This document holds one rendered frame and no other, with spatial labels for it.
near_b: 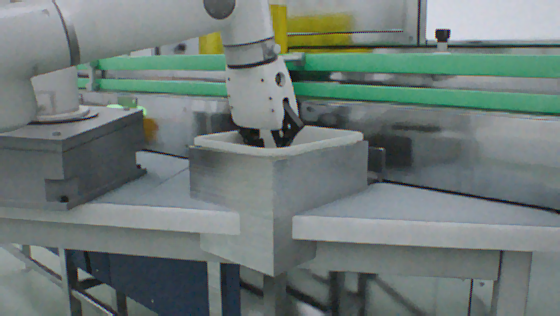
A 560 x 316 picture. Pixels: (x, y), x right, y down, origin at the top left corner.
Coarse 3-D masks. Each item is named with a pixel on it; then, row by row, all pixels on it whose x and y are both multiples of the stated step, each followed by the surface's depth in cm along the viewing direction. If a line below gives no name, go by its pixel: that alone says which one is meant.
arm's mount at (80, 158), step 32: (32, 128) 74; (64, 128) 74; (96, 128) 76; (128, 128) 86; (0, 160) 70; (32, 160) 69; (64, 160) 68; (96, 160) 77; (128, 160) 87; (0, 192) 71; (32, 192) 70; (64, 192) 71; (96, 192) 76
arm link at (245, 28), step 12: (240, 0) 67; (252, 0) 67; (264, 0) 69; (240, 12) 68; (252, 12) 68; (264, 12) 69; (240, 24) 68; (252, 24) 68; (264, 24) 69; (228, 36) 70; (240, 36) 69; (252, 36) 69; (264, 36) 70
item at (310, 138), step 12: (228, 132) 80; (264, 132) 85; (300, 132) 88; (312, 132) 86; (324, 132) 84; (336, 132) 83; (348, 132) 81; (360, 132) 80; (204, 144) 72; (216, 144) 70; (228, 144) 69; (240, 144) 81; (264, 144) 86; (300, 144) 88; (312, 144) 69; (324, 144) 71; (336, 144) 74; (348, 144) 77; (252, 156) 67; (264, 156) 66; (276, 156) 66; (288, 156) 67
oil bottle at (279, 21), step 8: (272, 0) 101; (280, 0) 103; (272, 8) 101; (280, 8) 103; (272, 16) 102; (280, 16) 103; (272, 24) 102; (280, 24) 104; (280, 32) 104; (280, 40) 104
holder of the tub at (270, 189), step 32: (192, 160) 75; (224, 160) 70; (256, 160) 66; (288, 160) 66; (320, 160) 71; (352, 160) 77; (192, 192) 76; (224, 192) 71; (256, 192) 67; (288, 192) 67; (320, 192) 72; (352, 192) 78
